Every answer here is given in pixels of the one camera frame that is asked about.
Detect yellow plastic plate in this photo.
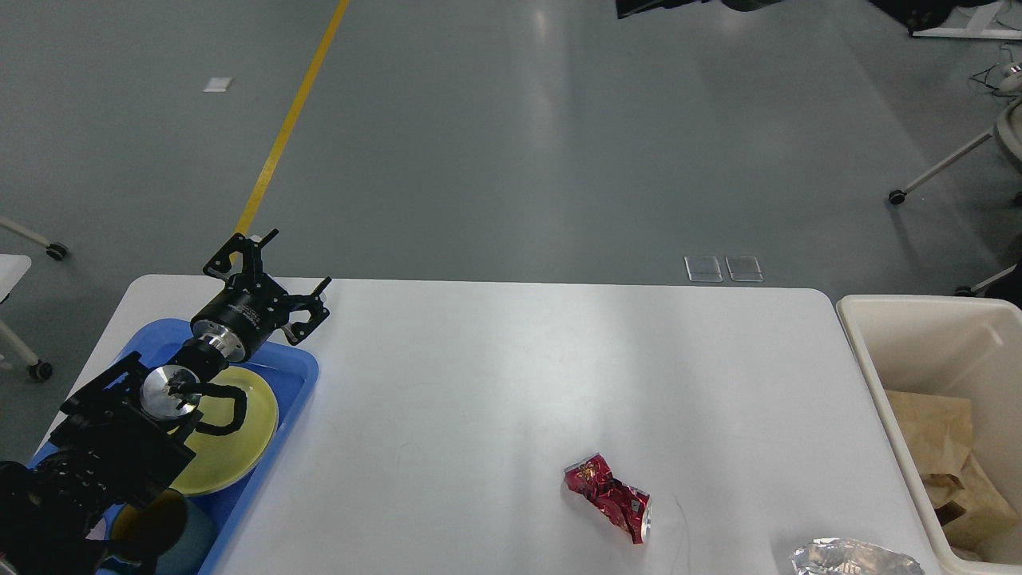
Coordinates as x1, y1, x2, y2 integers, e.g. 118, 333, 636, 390
171, 367, 279, 496

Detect white chair leg with caster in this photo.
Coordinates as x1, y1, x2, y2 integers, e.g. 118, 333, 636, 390
887, 96, 1021, 206

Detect beige plastic bin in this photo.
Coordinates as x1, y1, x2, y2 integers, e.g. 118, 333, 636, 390
836, 295, 1021, 574

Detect clear floor plate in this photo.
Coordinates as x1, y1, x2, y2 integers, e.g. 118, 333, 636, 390
685, 256, 723, 284
725, 256, 764, 283

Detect brown paper bag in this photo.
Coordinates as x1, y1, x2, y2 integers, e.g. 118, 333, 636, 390
885, 390, 973, 507

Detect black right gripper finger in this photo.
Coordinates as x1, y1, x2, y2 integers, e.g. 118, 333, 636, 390
616, 0, 708, 21

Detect clear floor plate right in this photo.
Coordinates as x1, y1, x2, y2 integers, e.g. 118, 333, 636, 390
725, 256, 764, 283

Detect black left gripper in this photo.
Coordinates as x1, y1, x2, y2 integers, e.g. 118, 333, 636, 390
190, 228, 332, 363

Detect blue plastic tray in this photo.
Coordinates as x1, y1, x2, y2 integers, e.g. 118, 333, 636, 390
109, 318, 319, 574

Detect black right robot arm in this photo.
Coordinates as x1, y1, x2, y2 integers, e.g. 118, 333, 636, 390
614, 1, 994, 32

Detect white caster leg left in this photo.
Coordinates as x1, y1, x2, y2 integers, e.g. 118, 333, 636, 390
1, 215, 69, 261

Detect clear floor plate left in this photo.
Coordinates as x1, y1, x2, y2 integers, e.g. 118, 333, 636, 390
685, 256, 723, 284

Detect teal mug yellow inside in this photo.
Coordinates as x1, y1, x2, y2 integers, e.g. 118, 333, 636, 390
107, 489, 218, 574

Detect white desk base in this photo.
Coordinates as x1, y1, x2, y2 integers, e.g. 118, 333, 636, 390
909, 1, 1021, 42

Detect crushed red can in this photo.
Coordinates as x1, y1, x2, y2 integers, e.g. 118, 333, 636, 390
563, 454, 651, 545

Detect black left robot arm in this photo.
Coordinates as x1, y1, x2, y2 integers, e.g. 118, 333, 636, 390
2, 229, 331, 574

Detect silver foil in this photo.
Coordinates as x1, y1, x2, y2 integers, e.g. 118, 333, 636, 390
790, 537, 924, 574

